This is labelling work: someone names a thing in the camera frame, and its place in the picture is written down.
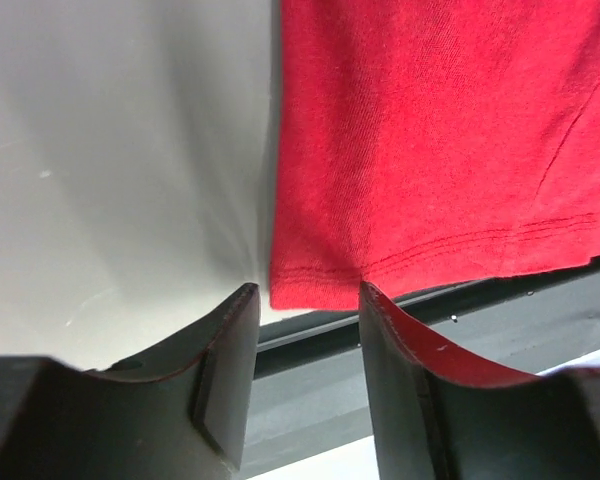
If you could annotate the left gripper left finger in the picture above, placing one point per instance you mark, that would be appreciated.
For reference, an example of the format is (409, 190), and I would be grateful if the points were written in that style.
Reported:
(176, 410)

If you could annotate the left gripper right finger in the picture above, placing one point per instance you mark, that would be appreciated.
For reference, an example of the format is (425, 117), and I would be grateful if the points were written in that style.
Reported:
(440, 411)

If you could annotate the red t shirt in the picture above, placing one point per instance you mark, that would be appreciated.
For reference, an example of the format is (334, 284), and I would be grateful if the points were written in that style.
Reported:
(427, 143)

